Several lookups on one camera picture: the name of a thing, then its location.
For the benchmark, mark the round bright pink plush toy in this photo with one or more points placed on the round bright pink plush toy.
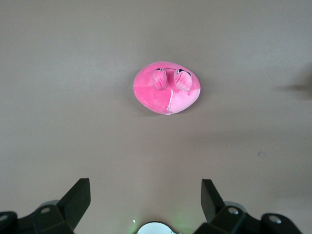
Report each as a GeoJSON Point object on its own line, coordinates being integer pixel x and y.
{"type": "Point", "coordinates": [156, 97]}

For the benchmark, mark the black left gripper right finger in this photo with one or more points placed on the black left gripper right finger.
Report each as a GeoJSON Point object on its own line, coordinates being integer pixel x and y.
{"type": "Point", "coordinates": [214, 209]}

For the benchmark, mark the brown table cover sheet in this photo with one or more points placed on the brown table cover sheet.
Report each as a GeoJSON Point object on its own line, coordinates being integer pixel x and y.
{"type": "Point", "coordinates": [73, 73]}

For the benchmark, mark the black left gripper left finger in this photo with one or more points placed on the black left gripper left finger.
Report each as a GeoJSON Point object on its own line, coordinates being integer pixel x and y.
{"type": "Point", "coordinates": [70, 204]}

